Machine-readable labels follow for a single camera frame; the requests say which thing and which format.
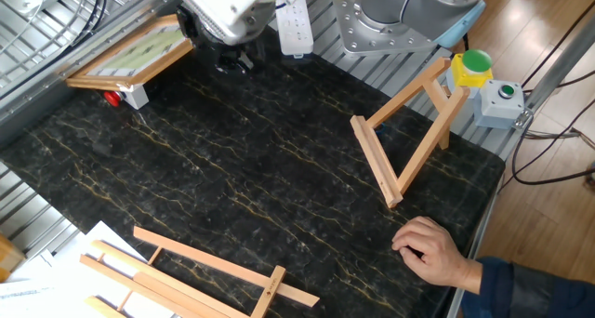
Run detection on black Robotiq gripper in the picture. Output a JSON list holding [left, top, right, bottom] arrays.
[[175, 4, 262, 75]]

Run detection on wooden photo frame green print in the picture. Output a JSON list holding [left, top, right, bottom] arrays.
[[64, 13, 194, 92]]

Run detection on person's right forearm blue sleeve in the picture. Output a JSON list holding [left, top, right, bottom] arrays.
[[459, 256, 595, 318]]

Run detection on person's right hand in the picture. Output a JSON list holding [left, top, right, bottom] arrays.
[[390, 215, 483, 295]]

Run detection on white power strip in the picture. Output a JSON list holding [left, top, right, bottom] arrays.
[[273, 0, 315, 59]]

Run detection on white box red button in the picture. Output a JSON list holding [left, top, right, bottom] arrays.
[[102, 83, 150, 111]]

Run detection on upright wooden easel stand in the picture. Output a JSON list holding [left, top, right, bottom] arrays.
[[350, 56, 471, 209]]

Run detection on large wooden easel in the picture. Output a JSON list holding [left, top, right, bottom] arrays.
[[78, 225, 321, 318]]

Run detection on yellow box green mushroom button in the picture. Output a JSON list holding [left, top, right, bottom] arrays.
[[445, 48, 494, 100]]

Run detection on grey box green button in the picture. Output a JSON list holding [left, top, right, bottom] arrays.
[[472, 79, 525, 131]]

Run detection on small cardboard box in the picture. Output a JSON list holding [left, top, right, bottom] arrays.
[[0, 232, 27, 283]]

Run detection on white paper sheets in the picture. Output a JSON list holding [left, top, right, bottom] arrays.
[[0, 219, 178, 318]]

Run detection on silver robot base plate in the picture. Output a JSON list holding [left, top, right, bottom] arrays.
[[332, 0, 441, 57]]

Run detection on black cable bundle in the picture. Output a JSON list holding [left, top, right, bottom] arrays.
[[59, 0, 109, 54]]

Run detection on grey aluminium frame beam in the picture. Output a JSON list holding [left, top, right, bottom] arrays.
[[0, 0, 187, 148]]

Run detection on grey cable bundle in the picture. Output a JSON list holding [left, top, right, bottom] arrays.
[[524, 126, 595, 152]]

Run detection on aluminium profile post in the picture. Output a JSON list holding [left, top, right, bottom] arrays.
[[513, 15, 595, 131]]

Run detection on black looped cable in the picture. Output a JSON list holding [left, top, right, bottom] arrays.
[[509, 97, 595, 187]]

